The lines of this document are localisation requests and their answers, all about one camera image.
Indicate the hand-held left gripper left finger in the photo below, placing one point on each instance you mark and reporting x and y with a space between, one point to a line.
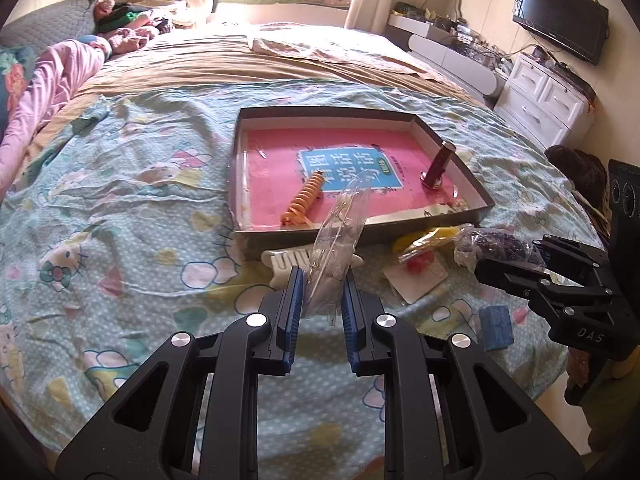
294 310

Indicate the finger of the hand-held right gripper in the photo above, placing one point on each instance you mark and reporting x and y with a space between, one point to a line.
570 255
510 275

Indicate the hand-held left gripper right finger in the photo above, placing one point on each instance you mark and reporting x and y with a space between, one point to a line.
350 320

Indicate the bag of dark beads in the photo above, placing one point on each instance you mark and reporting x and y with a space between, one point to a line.
490 242

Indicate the white hair clip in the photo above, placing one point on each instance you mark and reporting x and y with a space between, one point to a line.
280 262

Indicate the small blue box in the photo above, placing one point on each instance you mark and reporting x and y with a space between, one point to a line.
496 327

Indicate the clear plastic bag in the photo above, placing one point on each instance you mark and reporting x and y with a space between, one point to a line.
335 255

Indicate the white earring card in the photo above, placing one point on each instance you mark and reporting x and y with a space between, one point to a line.
420 282

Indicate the yellow bangles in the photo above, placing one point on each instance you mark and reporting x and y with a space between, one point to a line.
430 237

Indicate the dark cardboard box tray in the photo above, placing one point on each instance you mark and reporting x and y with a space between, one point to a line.
240 170

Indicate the brown fuzzy cushion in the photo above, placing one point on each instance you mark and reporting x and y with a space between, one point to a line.
575 170

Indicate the dark red wrist watch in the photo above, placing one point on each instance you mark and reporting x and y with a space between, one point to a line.
440 165

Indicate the pink book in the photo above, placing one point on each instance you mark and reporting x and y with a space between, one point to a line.
280 160

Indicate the white drawer cabinet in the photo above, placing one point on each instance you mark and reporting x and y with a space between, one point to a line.
540 95

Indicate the white vanity desk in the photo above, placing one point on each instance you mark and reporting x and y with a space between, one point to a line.
450 55

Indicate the black flat television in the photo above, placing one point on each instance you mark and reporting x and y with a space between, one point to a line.
562 15

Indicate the tan blanket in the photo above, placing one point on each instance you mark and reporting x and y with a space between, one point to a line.
200 70

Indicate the cream cloth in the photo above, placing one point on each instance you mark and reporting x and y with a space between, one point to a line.
310 50

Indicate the vanity mirror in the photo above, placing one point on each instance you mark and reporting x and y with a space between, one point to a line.
442 2

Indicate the pile of clothes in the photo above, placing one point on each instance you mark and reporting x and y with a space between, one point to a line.
130 22

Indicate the pink quilt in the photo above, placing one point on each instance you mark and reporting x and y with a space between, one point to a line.
50 85

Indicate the blue floral pillow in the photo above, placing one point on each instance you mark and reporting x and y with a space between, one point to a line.
12 80

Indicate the grey quilted pillow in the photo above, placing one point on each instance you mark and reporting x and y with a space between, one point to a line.
50 20

